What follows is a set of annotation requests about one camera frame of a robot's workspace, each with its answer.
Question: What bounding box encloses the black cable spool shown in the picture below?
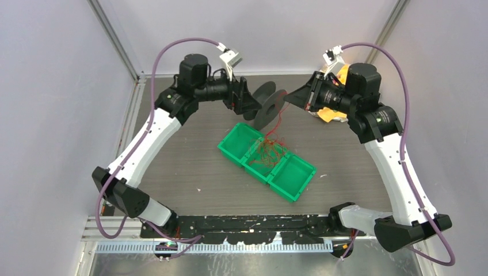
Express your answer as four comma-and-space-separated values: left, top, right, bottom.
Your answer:
243, 81, 287, 131

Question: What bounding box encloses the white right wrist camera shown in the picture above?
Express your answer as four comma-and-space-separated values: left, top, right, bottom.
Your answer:
322, 45, 345, 75

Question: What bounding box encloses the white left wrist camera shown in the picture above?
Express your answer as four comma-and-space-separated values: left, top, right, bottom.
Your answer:
217, 43, 243, 81

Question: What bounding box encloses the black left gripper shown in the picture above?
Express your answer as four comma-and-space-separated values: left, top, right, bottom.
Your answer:
195, 64, 262, 114

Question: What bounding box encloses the green plastic bin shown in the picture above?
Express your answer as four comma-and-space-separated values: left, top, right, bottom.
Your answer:
268, 154, 317, 202
242, 137, 289, 184
217, 122, 264, 167

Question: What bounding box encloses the red thin cable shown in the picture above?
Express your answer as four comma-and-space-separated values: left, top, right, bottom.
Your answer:
249, 90, 292, 173

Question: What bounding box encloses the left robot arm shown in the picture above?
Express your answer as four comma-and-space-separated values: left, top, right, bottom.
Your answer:
92, 50, 262, 238

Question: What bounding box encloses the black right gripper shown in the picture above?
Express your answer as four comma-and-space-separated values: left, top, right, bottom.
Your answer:
284, 70, 358, 114

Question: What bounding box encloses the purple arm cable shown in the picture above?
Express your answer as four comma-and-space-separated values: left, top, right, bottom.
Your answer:
94, 37, 228, 260
340, 41, 456, 267

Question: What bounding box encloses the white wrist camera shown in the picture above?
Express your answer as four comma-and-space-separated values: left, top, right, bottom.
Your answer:
217, 43, 243, 81
322, 45, 345, 75

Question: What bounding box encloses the crumpled yellow patterned cloth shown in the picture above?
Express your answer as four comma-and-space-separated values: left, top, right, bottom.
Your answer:
309, 64, 349, 123

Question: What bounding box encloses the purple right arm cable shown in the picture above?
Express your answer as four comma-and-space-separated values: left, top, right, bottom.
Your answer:
340, 41, 456, 267

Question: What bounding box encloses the slotted aluminium cable duct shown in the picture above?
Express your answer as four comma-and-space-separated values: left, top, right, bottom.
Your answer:
95, 240, 333, 254

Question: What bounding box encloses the green plastic bin middle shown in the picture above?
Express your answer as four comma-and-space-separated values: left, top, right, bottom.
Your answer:
242, 137, 289, 184

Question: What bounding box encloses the green plastic bin left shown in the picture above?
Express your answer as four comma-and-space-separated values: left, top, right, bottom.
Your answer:
217, 122, 264, 167

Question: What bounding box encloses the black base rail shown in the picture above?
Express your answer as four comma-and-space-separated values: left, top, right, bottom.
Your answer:
140, 214, 354, 245

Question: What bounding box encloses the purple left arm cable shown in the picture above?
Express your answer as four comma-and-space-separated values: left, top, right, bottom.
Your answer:
94, 37, 228, 260

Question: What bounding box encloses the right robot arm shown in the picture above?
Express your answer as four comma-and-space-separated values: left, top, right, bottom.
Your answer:
284, 63, 452, 252

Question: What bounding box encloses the green plastic bin right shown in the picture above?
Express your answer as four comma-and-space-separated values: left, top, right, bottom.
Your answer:
268, 154, 317, 202

